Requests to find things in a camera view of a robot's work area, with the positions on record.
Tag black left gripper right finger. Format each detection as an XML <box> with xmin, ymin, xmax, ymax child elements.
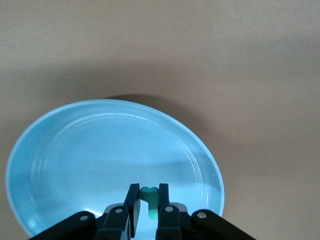
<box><xmin>155</xmin><ymin>183</ymin><xmax>258</xmax><ymax>240</ymax></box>

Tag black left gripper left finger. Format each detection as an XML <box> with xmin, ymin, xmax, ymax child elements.
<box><xmin>28</xmin><ymin>183</ymin><xmax>142</xmax><ymax>240</ymax></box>

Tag teal foam letter r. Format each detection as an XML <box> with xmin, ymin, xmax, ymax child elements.
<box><xmin>139</xmin><ymin>186</ymin><xmax>160</xmax><ymax>222</ymax></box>

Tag blue round plate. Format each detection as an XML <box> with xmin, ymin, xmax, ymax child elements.
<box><xmin>4</xmin><ymin>99</ymin><xmax>227</xmax><ymax>238</ymax></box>

